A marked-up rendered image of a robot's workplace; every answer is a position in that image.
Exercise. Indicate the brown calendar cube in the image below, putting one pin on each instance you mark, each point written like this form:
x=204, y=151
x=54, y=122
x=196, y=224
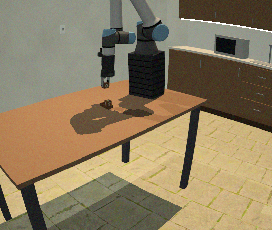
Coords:
x=108, y=102
x=106, y=85

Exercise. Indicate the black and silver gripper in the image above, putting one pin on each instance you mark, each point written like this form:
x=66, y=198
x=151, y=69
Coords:
x=107, y=62

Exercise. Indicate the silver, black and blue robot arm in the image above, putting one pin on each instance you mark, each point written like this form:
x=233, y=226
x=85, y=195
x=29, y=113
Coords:
x=149, y=30

